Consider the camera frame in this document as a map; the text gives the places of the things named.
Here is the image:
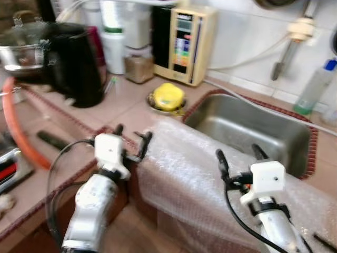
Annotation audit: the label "yellow plastic cup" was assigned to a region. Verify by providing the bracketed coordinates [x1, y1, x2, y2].
[153, 83, 186, 112]

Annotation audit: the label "steel sink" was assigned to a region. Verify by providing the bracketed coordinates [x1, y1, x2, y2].
[183, 91, 319, 180]

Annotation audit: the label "small steel bowl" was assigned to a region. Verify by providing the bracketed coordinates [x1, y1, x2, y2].
[147, 92, 187, 116]

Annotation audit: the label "clear bubble wrap sheet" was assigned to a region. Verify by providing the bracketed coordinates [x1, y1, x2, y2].
[136, 117, 337, 253]

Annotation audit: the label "small white green tongs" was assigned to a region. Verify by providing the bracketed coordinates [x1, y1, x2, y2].
[108, 76, 119, 95]

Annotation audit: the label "clear jar brown powder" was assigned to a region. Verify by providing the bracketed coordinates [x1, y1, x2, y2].
[124, 47, 155, 84]

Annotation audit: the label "dark oblong block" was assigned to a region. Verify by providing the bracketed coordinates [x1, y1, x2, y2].
[37, 130, 72, 152]

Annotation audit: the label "white bottle green band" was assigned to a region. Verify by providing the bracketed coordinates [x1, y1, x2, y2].
[100, 0, 127, 75]

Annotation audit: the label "black electric kettle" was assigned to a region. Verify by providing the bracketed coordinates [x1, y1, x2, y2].
[39, 22, 106, 109]

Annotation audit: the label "clear soap bottle blue cap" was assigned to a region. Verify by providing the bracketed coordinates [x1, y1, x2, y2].
[293, 59, 337, 115]

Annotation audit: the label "maroon plastic cup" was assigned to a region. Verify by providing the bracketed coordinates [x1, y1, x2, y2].
[87, 26, 106, 66]

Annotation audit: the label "white translucent filter canister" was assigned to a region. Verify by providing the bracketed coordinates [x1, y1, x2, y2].
[124, 0, 153, 49]

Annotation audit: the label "steel red gas stove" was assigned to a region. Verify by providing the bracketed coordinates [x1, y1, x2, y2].
[0, 134, 35, 193]

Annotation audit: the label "cream water ionizer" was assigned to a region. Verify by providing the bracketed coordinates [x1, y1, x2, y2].
[152, 5, 218, 87]

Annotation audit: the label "steel stockpot with lid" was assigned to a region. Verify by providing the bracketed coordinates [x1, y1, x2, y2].
[0, 11, 51, 85]

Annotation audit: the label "steel tap cream head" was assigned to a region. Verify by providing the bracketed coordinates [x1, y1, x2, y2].
[271, 16, 316, 81]

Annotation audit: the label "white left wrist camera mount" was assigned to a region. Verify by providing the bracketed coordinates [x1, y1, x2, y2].
[94, 133, 131, 180]

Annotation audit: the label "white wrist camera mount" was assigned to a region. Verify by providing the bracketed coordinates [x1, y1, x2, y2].
[94, 133, 131, 180]
[240, 161, 286, 207]

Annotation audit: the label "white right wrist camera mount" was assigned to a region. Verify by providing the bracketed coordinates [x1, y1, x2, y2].
[240, 161, 286, 207]

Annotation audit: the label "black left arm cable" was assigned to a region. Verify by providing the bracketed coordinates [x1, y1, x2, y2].
[46, 138, 96, 246]

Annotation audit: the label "thin white water hose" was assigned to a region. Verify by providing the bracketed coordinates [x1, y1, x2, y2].
[208, 32, 295, 72]

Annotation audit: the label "orange gas hose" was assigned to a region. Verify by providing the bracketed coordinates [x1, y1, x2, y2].
[2, 76, 53, 170]

